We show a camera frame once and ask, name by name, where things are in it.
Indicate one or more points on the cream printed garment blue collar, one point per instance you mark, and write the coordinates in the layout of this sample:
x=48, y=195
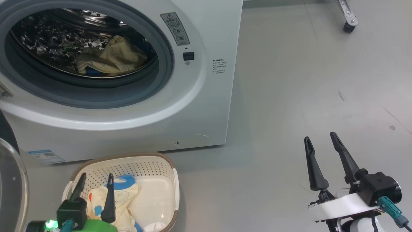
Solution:
x=125, y=196

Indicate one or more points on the cream perforated laundry basket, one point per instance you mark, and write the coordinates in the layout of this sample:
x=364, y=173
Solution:
x=154, y=193

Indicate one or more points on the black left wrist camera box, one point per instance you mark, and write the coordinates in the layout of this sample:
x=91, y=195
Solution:
x=72, y=211

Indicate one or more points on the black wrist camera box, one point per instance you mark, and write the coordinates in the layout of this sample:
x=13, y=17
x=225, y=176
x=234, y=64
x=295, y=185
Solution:
x=379, y=187
x=72, y=211

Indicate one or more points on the stainless steel washing machine drum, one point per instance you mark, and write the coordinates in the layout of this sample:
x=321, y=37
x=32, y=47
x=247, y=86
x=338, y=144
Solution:
x=48, y=38

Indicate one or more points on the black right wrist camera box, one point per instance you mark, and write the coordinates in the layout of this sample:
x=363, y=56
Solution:
x=379, y=187

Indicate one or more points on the blue energy label sticker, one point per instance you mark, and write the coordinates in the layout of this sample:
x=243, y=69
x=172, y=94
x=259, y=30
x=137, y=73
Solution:
x=45, y=156

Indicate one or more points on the black door latch socket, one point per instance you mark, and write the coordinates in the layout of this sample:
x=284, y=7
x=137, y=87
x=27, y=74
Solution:
x=188, y=56

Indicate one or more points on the white front-load washing machine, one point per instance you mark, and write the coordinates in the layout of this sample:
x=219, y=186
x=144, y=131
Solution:
x=199, y=109

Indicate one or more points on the round drain filter cover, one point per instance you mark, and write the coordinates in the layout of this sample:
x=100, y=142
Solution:
x=193, y=141

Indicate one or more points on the grey caster foot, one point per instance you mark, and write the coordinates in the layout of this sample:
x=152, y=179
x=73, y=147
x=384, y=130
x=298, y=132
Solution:
x=349, y=17

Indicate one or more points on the grey warning sticker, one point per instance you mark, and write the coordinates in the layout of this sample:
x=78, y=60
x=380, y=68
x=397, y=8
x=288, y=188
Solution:
x=175, y=29

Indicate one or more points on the grey washing machine door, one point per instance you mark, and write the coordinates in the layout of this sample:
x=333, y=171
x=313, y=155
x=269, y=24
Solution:
x=9, y=193

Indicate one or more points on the metal door hinge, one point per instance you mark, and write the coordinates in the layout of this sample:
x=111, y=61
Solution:
x=4, y=91

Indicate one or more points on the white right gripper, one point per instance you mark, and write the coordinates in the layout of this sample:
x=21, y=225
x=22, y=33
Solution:
x=344, y=204

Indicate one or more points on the cream garment with blue cuffs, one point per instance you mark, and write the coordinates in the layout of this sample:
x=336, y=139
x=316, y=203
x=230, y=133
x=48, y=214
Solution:
x=119, y=56

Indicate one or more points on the small printed text label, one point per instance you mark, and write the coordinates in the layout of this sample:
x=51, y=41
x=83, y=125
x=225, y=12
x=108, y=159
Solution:
x=220, y=66

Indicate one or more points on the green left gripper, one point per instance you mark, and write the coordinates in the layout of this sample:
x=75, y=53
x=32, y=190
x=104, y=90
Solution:
x=96, y=227

